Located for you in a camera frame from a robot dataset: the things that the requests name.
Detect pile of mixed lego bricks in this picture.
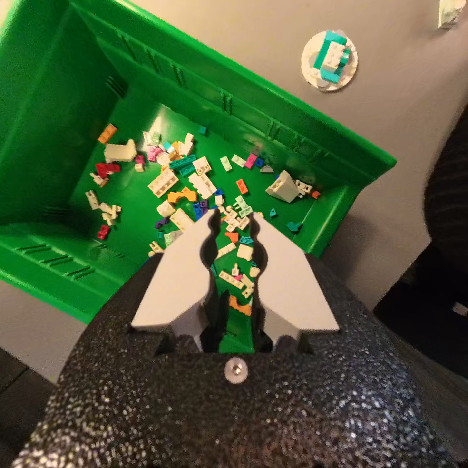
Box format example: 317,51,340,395
85,124,322,317

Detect black object with white tag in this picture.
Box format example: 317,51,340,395
373,239,468,377

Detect dark ribbed cloth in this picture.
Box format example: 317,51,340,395
423,110,468,260

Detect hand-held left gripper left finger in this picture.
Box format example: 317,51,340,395
131,210,229,352

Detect green plastic bin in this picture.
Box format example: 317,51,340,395
0,0,398,351

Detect small white lego assembly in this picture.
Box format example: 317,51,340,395
438,0,462,29

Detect round white plate lego build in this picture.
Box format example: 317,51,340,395
301,29,358,92

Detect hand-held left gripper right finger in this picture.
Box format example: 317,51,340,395
250,213,341,351

